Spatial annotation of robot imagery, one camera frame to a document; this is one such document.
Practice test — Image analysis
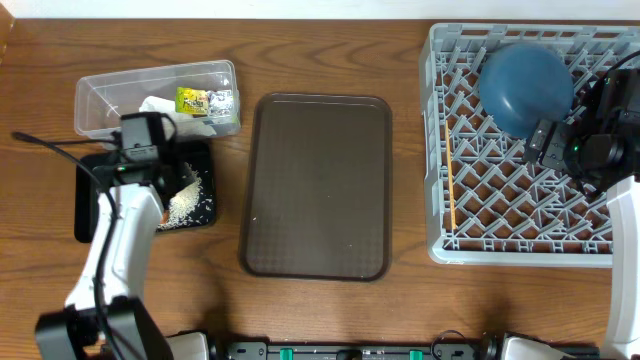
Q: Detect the white tissue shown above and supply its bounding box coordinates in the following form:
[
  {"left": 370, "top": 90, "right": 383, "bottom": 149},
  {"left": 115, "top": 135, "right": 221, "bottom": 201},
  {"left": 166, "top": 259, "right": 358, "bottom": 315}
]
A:
[{"left": 138, "top": 96, "right": 216, "bottom": 140}]

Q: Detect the yellow green snack wrapper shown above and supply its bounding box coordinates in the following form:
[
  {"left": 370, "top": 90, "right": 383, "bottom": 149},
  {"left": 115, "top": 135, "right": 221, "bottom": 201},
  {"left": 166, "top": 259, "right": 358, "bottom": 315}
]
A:
[{"left": 175, "top": 87, "right": 234, "bottom": 117}]

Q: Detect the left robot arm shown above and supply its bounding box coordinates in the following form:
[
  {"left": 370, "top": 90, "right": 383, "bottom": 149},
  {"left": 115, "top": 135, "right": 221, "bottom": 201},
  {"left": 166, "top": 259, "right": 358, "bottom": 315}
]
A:
[{"left": 35, "top": 138, "right": 210, "bottom": 359}]

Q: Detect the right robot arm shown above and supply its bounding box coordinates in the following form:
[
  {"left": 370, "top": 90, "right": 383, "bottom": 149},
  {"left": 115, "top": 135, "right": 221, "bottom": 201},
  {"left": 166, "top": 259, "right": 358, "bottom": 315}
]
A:
[{"left": 524, "top": 51, "right": 639, "bottom": 359}]

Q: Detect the grey dishwasher rack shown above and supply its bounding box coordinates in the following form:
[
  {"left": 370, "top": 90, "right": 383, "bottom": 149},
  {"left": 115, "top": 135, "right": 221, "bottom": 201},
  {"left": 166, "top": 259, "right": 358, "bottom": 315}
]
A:
[{"left": 419, "top": 23, "right": 639, "bottom": 268}]

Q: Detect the black plastic bin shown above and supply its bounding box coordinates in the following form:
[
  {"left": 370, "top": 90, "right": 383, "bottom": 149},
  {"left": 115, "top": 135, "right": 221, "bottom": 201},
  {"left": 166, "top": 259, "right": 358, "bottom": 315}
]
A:
[{"left": 74, "top": 141, "right": 217, "bottom": 243}]

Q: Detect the spilled white rice pile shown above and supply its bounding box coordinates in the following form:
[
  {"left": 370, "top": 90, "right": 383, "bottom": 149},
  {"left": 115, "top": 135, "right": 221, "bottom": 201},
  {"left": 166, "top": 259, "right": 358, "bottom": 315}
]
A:
[{"left": 157, "top": 169, "right": 215, "bottom": 232}]

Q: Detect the clear plastic bin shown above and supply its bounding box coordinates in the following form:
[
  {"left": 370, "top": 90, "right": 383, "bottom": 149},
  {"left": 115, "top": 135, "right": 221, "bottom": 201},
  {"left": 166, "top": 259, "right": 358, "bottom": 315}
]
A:
[{"left": 74, "top": 60, "right": 241, "bottom": 141}]

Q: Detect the brown serving tray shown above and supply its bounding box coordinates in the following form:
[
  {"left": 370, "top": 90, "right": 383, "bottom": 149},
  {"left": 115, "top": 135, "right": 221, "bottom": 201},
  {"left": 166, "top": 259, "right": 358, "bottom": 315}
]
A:
[{"left": 239, "top": 93, "right": 392, "bottom": 282}]

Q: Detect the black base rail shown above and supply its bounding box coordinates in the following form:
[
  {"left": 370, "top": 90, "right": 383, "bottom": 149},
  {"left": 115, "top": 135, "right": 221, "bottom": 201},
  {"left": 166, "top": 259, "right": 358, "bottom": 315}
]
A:
[{"left": 164, "top": 329, "right": 601, "bottom": 360}]

